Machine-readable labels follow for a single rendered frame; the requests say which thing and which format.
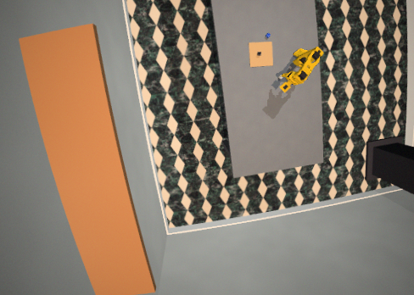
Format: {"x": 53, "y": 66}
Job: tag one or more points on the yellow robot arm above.
{"x": 305, "y": 59}

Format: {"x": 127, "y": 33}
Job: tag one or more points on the orange mat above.
{"x": 266, "y": 54}

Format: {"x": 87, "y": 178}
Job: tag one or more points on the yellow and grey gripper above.
{"x": 290, "y": 77}

